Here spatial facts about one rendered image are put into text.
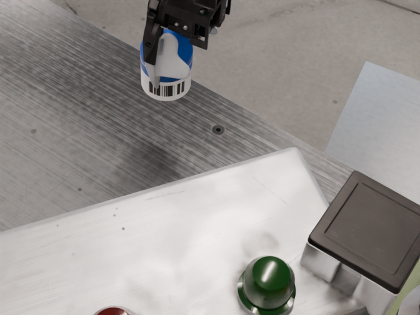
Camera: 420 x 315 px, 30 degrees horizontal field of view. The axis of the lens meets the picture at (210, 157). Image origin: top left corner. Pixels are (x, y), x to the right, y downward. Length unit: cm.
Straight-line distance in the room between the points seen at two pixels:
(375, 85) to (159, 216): 96
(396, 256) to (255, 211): 7
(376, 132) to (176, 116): 31
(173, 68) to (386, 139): 40
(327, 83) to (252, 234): 204
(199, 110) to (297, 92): 115
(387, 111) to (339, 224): 94
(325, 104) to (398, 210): 199
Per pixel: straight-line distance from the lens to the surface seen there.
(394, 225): 36
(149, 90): 107
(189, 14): 93
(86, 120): 122
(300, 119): 230
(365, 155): 122
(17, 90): 127
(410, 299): 79
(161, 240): 37
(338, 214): 35
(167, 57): 99
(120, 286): 35
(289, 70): 241
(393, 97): 130
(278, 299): 34
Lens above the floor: 180
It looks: 55 degrees down
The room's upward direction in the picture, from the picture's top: 6 degrees clockwise
